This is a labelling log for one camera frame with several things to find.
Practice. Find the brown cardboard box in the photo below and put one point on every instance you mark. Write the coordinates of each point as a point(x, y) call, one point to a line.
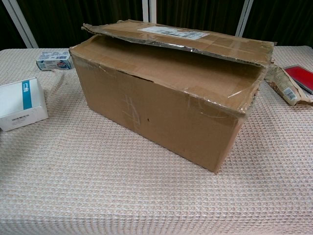
point(159, 110)

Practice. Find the white box with blue stripe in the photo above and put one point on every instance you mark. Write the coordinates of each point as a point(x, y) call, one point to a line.
point(22, 107)

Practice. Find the beige waffle tablecloth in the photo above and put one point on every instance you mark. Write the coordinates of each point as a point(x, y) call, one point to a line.
point(97, 195)

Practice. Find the small blue white carton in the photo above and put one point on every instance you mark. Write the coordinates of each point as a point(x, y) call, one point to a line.
point(53, 62)

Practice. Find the dark green curtain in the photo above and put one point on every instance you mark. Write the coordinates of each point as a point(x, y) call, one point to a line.
point(73, 19)

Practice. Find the brown snack packet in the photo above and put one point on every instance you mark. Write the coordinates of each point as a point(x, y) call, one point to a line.
point(281, 83)

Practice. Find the red flat case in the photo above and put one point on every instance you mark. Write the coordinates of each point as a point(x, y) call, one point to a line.
point(302, 74)

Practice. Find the white partition frame post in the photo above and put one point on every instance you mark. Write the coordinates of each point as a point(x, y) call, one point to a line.
point(23, 27)
point(149, 9)
point(244, 17)

